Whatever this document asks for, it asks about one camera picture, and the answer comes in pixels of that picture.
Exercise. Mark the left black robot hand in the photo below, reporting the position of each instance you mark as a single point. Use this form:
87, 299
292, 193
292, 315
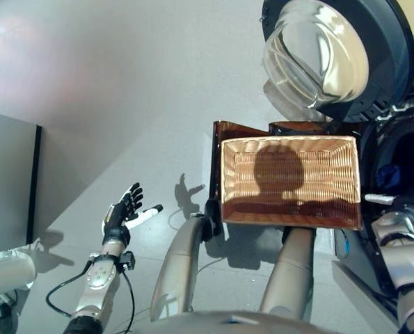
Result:
119, 215

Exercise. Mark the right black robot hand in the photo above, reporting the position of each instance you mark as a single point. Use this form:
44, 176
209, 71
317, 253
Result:
398, 202

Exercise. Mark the blue garment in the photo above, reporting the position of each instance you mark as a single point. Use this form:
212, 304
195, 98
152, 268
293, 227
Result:
385, 172

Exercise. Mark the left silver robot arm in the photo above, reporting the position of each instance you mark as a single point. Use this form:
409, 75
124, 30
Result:
95, 285

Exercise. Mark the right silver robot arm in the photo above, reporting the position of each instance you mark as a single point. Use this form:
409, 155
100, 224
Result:
401, 257

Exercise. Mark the dark grey washing machine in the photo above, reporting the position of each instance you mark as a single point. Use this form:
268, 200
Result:
384, 167

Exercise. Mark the round glass washing machine door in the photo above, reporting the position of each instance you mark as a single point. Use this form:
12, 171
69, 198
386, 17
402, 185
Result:
332, 55

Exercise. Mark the rectangular wicker laundry basket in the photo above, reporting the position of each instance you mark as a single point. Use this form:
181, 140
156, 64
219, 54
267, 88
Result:
290, 174

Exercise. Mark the grey flat board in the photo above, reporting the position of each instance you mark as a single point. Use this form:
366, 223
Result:
8, 181

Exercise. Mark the dark brown glossy stool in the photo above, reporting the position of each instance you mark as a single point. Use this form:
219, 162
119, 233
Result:
220, 139

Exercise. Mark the right silver robot leg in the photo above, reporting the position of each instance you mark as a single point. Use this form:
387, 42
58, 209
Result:
290, 275

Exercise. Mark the grey robot torso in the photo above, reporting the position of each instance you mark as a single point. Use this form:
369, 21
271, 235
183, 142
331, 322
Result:
234, 323

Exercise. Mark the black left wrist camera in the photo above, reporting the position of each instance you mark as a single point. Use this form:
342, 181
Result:
127, 261

